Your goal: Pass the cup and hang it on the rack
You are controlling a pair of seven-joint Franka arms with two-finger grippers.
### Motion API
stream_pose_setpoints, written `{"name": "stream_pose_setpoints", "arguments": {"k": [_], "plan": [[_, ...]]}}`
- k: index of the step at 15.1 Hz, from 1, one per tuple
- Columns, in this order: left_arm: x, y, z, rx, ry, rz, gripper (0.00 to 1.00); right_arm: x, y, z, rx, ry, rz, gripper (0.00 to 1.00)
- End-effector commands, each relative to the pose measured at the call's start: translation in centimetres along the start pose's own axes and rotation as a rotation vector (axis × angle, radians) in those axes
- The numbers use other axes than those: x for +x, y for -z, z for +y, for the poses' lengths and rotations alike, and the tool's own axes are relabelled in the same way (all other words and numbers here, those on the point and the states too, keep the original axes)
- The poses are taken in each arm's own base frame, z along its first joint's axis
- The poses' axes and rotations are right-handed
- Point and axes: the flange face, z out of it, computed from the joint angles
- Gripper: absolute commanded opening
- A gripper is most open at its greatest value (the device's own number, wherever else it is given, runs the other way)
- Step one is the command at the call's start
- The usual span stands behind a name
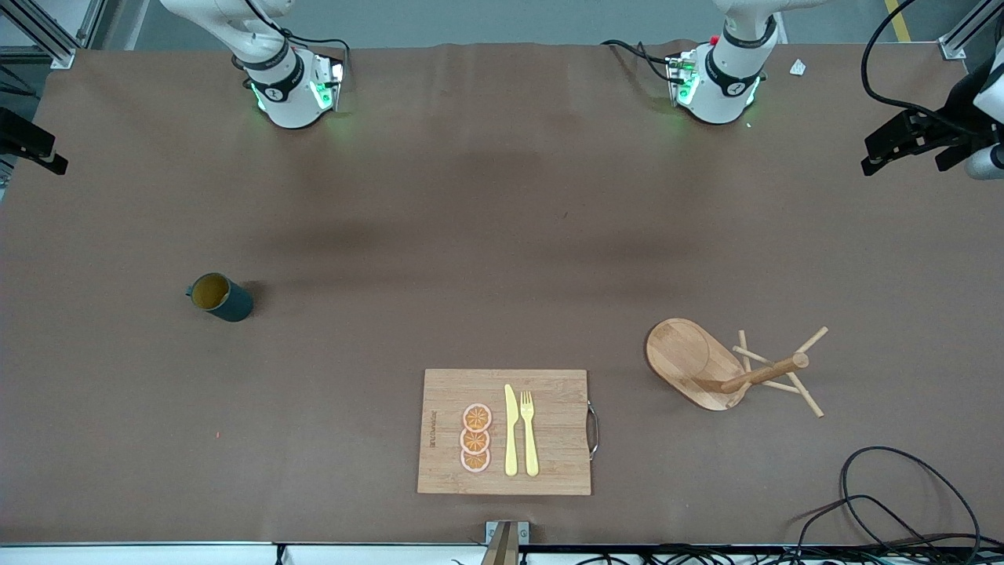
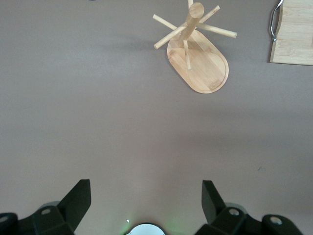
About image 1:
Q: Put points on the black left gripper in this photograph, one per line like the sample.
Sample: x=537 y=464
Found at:
x=954 y=118

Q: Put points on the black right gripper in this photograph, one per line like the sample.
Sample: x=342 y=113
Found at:
x=23 y=139

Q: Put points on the dark green ribbed cup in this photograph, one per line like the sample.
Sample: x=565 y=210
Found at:
x=231 y=306

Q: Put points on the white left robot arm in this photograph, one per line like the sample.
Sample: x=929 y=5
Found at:
x=722 y=86

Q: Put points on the wooden mug rack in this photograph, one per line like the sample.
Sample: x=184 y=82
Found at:
x=686 y=357

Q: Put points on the white paper scrap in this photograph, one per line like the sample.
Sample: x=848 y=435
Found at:
x=798 y=68

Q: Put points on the brown table cover sheet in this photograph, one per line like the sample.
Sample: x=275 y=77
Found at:
x=314 y=353

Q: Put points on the wooden cutting board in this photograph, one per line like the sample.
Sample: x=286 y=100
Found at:
x=557 y=439

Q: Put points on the yellow plastic fork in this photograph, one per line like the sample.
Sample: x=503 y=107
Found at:
x=530 y=447

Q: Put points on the yellow plastic knife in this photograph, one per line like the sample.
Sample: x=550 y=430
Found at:
x=511 y=439

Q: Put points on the orange slice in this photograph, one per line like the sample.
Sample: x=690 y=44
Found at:
x=477 y=417
x=474 y=442

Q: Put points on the aluminium frame profile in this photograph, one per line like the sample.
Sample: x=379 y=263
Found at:
x=59 y=55
x=953 y=49

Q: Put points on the metal mounting bracket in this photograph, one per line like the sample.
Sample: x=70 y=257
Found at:
x=524 y=534

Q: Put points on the metal camera stand post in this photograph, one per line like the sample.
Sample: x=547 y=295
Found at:
x=502 y=549

